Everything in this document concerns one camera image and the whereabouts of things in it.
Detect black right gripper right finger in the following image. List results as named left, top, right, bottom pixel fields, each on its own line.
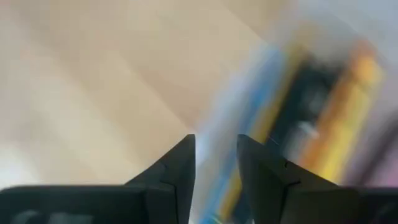
left=237, top=134, right=398, bottom=224

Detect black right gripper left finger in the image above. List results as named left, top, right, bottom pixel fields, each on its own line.
left=0, top=134, right=196, bottom=224

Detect thin yellow pen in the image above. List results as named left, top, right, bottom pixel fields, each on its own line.
left=217, top=43, right=308, bottom=218

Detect blue handled scissors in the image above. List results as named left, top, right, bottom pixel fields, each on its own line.
left=189, top=43, right=290, bottom=224

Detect pen with black grip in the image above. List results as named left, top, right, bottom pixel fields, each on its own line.
left=267, top=55, right=346, bottom=156

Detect clear plastic supply box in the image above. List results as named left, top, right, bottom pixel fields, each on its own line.
left=192, top=0, right=398, bottom=224

